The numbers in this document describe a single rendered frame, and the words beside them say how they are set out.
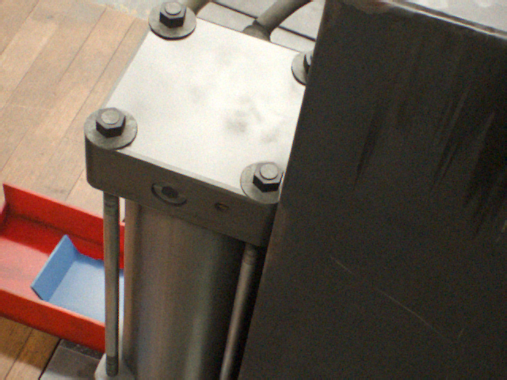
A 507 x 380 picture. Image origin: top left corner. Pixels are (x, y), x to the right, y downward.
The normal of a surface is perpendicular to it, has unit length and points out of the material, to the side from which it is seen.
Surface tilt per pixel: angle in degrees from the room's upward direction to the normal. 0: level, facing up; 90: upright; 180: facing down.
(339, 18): 90
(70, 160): 0
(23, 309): 90
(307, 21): 0
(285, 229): 90
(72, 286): 0
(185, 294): 90
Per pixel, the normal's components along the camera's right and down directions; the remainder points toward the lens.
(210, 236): 0.06, 0.82
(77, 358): 0.11, -0.58
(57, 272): 0.85, 0.04
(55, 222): -0.33, 0.75
